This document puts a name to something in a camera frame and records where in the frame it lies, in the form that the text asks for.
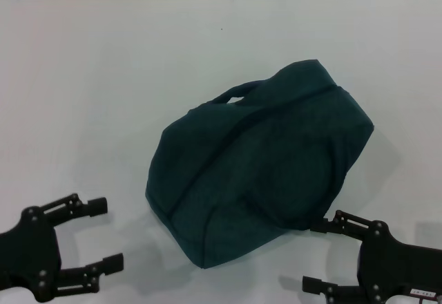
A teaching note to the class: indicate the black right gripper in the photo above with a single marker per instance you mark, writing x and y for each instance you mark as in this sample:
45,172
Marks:
400,273

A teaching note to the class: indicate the dark teal insulated lunch bag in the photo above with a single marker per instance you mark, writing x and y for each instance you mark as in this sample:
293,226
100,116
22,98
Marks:
259,166

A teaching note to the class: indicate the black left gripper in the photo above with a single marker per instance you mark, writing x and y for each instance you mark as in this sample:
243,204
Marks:
31,255

